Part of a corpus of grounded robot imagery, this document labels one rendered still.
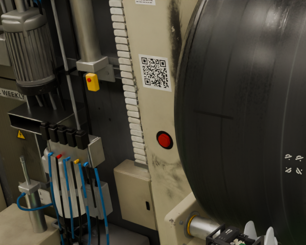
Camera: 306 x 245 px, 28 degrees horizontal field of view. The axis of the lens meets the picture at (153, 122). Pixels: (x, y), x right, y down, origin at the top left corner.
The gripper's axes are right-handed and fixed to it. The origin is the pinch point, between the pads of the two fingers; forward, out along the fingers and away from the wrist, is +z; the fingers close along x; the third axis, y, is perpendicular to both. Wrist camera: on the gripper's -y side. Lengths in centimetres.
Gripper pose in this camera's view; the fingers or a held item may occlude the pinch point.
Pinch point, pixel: (269, 243)
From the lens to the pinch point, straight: 105.2
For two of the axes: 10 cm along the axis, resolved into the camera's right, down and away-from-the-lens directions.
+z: 6.1, -3.1, 7.3
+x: -7.9, -1.7, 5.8
